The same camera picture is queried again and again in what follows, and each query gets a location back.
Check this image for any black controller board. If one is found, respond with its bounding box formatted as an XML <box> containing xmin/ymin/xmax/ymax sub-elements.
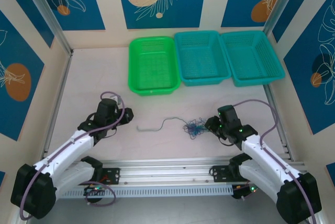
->
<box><xmin>83</xmin><ymin>184</ymin><xmax>107</xmax><ymax>197</ymax></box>
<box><xmin>231</xmin><ymin>184</ymin><xmax>260</xmax><ymax>201</ymax></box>

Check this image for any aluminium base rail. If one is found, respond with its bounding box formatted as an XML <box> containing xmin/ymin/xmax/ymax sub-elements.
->
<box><xmin>100</xmin><ymin>159</ymin><xmax>234</xmax><ymax>185</ymax></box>

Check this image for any blue thin cable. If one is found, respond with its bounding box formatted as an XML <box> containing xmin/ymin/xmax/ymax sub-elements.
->
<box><xmin>183</xmin><ymin>118</ymin><xmax>209</xmax><ymax>140</ymax></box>

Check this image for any grey slotted cable duct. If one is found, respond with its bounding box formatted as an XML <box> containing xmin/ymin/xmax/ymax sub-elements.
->
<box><xmin>56</xmin><ymin>185</ymin><xmax>233</xmax><ymax>199</ymax></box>

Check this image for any teal plastic basket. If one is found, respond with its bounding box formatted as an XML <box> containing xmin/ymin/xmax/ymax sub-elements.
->
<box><xmin>174</xmin><ymin>30</ymin><xmax>232</xmax><ymax>87</ymax></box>
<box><xmin>219</xmin><ymin>30</ymin><xmax>286</xmax><ymax>88</ymax></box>

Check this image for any light teal thin cable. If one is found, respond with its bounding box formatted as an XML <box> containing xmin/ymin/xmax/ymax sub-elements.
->
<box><xmin>136</xmin><ymin>117</ymin><xmax>188</xmax><ymax>132</ymax></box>

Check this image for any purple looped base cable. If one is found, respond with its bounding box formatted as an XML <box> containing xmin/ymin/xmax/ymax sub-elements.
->
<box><xmin>85</xmin><ymin>181</ymin><xmax>116</xmax><ymax>207</ymax></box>

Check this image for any green plastic basket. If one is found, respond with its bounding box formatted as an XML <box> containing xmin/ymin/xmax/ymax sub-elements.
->
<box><xmin>127</xmin><ymin>36</ymin><xmax>181</xmax><ymax>97</ymax></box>

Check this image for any purple thin cable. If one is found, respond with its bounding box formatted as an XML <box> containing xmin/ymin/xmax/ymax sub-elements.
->
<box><xmin>182</xmin><ymin>117</ymin><xmax>209</xmax><ymax>138</ymax></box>

